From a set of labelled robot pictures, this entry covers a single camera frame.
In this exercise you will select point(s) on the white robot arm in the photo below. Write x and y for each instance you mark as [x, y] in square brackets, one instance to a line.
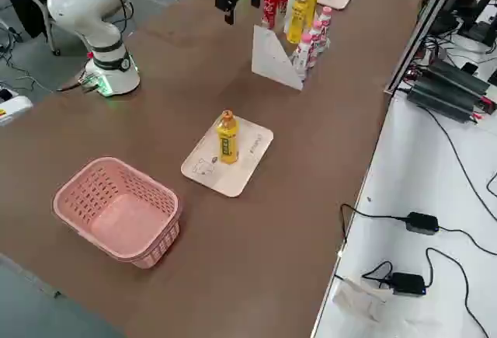
[83, 11]

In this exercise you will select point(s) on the clear acrylic tiered shelf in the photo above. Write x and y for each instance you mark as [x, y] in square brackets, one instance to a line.
[273, 58]

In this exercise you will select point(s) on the white bottle with pink cap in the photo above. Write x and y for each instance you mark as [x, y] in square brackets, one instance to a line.
[304, 56]
[316, 39]
[326, 23]

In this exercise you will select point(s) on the black power supply unit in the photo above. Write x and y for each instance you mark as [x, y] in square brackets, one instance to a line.
[438, 101]
[458, 79]

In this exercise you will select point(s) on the black phone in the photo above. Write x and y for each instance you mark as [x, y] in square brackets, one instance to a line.
[470, 68]

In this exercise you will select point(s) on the white box with warning label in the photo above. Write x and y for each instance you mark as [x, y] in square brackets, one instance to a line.
[13, 106]

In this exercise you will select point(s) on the pink plastic basket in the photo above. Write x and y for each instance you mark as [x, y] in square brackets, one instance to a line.
[116, 217]

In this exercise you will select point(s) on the black power adapter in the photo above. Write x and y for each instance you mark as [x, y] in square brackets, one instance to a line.
[407, 283]
[422, 222]

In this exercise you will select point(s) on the white crumpled paper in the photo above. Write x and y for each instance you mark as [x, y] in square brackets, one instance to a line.
[361, 299]

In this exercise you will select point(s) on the aluminium frame post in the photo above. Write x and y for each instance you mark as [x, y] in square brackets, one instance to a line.
[413, 42]

